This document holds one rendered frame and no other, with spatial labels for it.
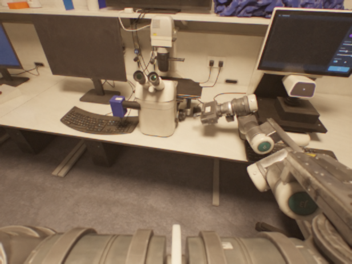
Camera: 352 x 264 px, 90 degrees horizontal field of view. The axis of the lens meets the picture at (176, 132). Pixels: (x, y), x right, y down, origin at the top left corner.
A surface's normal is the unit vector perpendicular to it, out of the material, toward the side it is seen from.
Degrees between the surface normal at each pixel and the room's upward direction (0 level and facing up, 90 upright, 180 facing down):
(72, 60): 86
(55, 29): 86
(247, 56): 90
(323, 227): 28
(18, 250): 49
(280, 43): 93
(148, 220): 0
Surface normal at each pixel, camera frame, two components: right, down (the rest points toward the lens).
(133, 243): 0.02, -0.99
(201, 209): 0.01, -0.77
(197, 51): -0.18, 0.63
